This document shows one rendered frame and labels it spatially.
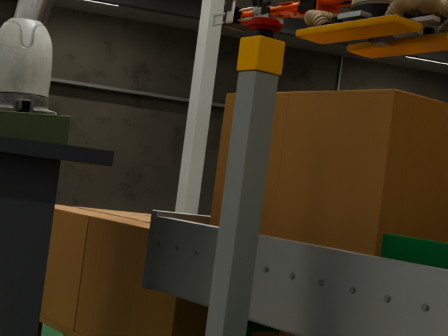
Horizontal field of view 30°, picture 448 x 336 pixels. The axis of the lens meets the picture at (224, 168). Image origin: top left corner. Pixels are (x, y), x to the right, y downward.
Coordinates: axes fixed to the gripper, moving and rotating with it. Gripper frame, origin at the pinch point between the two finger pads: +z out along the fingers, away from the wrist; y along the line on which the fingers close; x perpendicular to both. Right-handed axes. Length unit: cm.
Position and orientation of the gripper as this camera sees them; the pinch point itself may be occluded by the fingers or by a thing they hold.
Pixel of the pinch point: (241, 17)
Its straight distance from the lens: 264.9
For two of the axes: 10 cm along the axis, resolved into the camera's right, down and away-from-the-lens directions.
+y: 8.0, 1.1, 5.9
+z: -1.2, 9.9, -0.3
